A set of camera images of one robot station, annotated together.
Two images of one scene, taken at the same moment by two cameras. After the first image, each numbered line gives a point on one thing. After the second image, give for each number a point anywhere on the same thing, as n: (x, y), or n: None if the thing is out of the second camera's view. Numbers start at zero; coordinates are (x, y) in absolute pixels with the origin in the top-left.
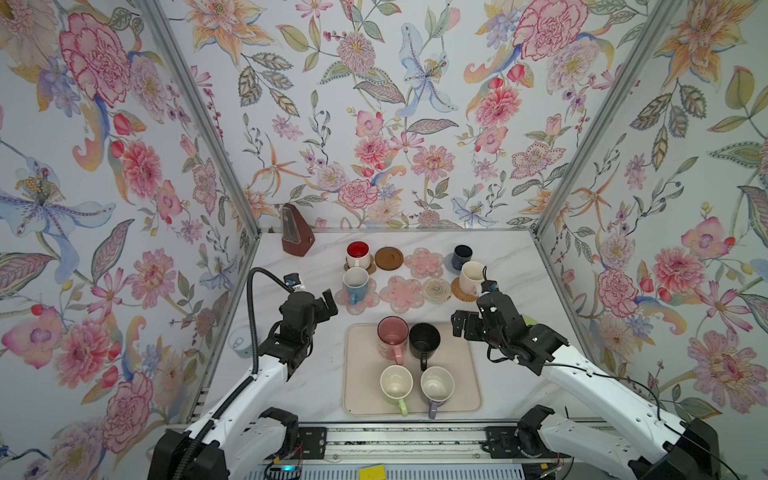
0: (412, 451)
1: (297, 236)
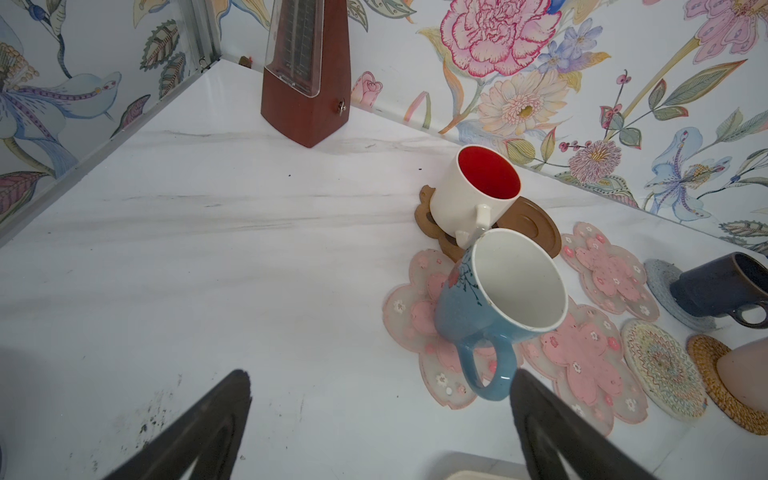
0: None
1: (306, 92)
